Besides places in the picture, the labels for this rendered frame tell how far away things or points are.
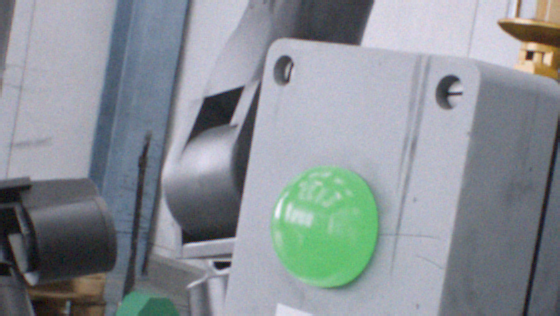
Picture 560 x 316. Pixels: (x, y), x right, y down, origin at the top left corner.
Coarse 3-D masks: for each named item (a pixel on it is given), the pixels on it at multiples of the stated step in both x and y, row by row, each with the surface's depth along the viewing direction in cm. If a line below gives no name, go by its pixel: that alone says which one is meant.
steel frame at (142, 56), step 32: (128, 0) 905; (160, 0) 876; (128, 32) 910; (160, 32) 880; (128, 64) 908; (160, 64) 884; (128, 96) 905; (160, 96) 888; (96, 128) 905; (128, 128) 876; (160, 128) 893; (96, 160) 908; (128, 160) 879; (128, 192) 883; (128, 224) 888; (128, 256) 891
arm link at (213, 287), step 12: (216, 264) 63; (228, 264) 63; (216, 276) 61; (228, 276) 61; (192, 288) 62; (204, 288) 61; (216, 288) 61; (192, 300) 62; (204, 300) 61; (216, 300) 61; (192, 312) 62; (204, 312) 61; (216, 312) 61
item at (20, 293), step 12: (12, 276) 87; (0, 288) 85; (12, 288) 86; (24, 288) 88; (0, 300) 85; (12, 300) 85; (24, 300) 86; (0, 312) 84; (12, 312) 85; (24, 312) 86
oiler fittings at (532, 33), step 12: (504, 24) 37; (516, 24) 37; (528, 24) 37; (540, 24) 36; (552, 24) 36; (516, 36) 38; (528, 36) 37; (540, 36) 37; (552, 36) 37; (528, 48) 37; (540, 48) 37; (552, 48) 37; (528, 60) 38; (540, 60) 38; (552, 60) 37; (528, 72) 37; (540, 72) 37; (552, 72) 37
